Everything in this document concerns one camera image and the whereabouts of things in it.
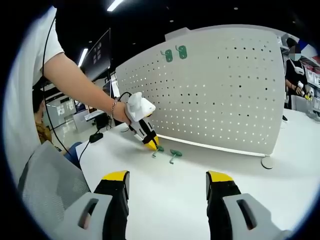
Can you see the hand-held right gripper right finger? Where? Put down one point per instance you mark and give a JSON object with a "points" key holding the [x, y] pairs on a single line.
{"points": [[220, 200]]}

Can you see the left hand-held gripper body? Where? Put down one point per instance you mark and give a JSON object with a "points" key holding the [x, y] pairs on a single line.
{"points": [[140, 110]]}

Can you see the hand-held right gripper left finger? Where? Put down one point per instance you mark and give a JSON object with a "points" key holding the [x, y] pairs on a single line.
{"points": [[112, 200]]}

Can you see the green hook assembly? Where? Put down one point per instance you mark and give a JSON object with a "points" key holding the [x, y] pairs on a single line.
{"points": [[161, 149], [169, 56], [182, 52], [176, 152]]}

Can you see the white perforated mounting plate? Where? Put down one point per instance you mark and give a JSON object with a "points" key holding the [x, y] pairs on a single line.
{"points": [[212, 100]]}

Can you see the person's left hand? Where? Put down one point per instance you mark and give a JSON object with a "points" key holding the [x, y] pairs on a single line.
{"points": [[122, 112]]}

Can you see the grey mesh office chair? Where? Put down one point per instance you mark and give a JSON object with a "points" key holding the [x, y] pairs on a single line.
{"points": [[50, 175]]}

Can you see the large dark display screen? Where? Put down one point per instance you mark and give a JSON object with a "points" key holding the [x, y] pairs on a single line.
{"points": [[98, 55]]}

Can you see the ceiling strip light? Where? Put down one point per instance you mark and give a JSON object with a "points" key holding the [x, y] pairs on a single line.
{"points": [[115, 5], [83, 57]]}

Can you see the white partition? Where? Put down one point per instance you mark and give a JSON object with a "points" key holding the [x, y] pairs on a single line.
{"points": [[177, 35]]}

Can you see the small black object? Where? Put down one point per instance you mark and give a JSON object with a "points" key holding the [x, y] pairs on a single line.
{"points": [[285, 118]]}

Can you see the person's white shirt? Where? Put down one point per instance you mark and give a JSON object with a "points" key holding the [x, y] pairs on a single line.
{"points": [[25, 75]]}

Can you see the storage shelf with boxes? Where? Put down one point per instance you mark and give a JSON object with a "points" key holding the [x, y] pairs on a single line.
{"points": [[312, 75]]}

